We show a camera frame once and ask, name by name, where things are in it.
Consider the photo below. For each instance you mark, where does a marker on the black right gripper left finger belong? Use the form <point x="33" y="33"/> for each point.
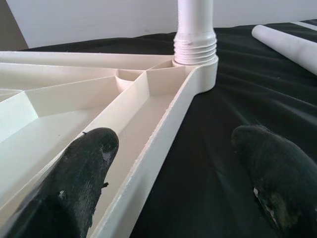
<point x="71" y="188"/>

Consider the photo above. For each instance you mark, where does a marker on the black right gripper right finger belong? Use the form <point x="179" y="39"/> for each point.
<point x="284" y="188"/>

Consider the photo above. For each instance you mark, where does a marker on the white plastic children table top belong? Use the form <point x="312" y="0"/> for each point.
<point x="74" y="104"/>

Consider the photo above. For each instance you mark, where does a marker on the white plastic table leg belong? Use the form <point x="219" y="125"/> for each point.
<point x="284" y="44"/>
<point x="195" y="22"/>

